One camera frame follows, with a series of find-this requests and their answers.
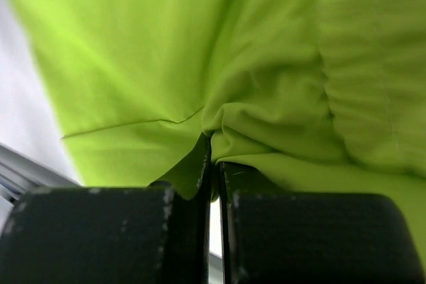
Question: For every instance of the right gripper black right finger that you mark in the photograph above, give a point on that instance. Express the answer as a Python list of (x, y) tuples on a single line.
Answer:
[(271, 235)]

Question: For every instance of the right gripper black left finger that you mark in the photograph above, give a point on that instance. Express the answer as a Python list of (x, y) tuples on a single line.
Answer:
[(157, 234)]

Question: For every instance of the lime green shorts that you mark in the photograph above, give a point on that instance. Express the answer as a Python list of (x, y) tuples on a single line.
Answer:
[(318, 95)]

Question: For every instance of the aluminium mounting rail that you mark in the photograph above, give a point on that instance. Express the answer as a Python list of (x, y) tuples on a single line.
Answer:
[(20, 175)]

